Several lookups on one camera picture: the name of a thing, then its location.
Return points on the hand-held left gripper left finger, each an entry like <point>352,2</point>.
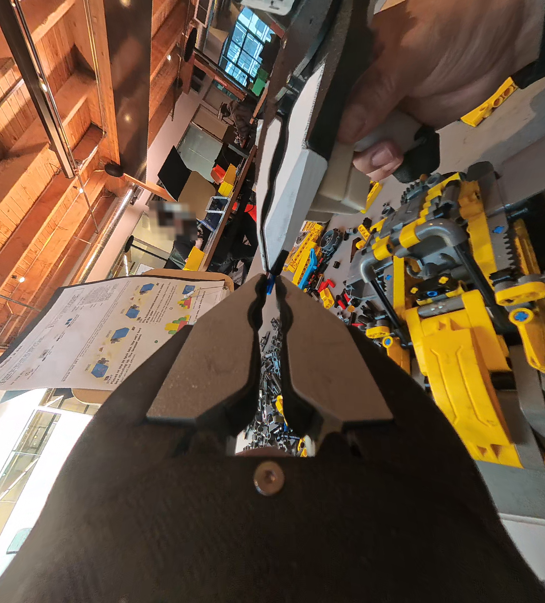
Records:
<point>206,367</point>

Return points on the short yellow holed beam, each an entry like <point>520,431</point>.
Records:
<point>372,197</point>

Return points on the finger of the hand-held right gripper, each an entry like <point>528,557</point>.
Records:
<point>296,198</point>
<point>267,155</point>

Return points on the long yellow beam assembly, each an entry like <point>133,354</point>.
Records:
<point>303,245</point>

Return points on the small blue pin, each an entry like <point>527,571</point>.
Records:
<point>269,285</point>

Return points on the printed instruction sheet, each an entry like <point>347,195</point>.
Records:
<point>88,329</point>

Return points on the blue brick separator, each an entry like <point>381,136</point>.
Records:
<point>306,271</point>

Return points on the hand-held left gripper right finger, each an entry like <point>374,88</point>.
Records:
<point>338,372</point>

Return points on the yellow grey brick vehicle model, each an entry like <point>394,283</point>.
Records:
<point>465,329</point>

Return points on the pile of dark grey bricks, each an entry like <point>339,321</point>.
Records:
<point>270,377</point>

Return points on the red plastic object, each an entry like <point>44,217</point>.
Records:
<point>251,211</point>

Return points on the person's right hand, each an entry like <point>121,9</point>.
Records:
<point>442,56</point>

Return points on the pile of mixed small bricks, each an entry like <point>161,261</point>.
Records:
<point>343,292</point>

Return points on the dark grey toothed hub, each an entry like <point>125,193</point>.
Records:
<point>331,241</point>

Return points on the clear plastic box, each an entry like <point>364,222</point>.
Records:
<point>216,207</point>

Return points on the yellow block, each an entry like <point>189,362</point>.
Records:
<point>227,181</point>
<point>194,259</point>

